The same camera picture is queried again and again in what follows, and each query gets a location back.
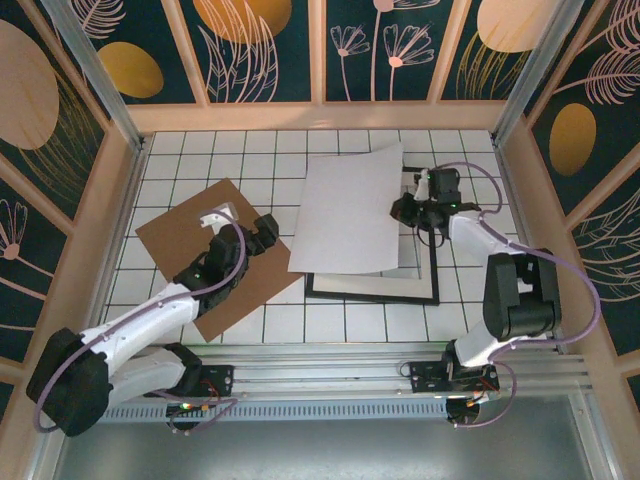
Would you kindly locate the brown backing board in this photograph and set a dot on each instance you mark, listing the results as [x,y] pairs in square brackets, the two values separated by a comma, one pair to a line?
[167,235]

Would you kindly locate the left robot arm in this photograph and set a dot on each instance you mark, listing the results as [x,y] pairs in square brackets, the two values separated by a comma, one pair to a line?
[145,315]

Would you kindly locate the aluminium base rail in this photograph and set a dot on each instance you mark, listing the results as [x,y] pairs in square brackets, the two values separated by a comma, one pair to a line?
[320,372]

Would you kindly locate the grey metal panel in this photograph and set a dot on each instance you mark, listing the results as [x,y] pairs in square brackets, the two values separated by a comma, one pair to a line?
[320,450]

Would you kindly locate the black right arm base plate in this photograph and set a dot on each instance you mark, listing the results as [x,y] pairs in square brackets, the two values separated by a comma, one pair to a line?
[425,372]

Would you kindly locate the Great Wall landscape photo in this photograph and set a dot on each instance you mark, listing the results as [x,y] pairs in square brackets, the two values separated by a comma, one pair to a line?
[350,215]

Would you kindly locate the black electronics module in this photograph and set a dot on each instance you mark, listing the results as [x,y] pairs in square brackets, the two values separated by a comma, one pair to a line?
[462,411]
[186,406]

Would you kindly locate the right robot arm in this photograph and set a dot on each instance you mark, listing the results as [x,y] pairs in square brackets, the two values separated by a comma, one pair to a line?
[475,232]

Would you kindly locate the black picture frame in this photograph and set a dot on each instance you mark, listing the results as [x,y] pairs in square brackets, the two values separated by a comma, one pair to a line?
[434,275]

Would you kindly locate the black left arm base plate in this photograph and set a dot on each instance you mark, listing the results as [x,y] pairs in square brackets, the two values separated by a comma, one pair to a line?
[220,375]

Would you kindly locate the aluminium corner post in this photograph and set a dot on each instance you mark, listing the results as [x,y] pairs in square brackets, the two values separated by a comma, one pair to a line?
[531,75]
[106,85]

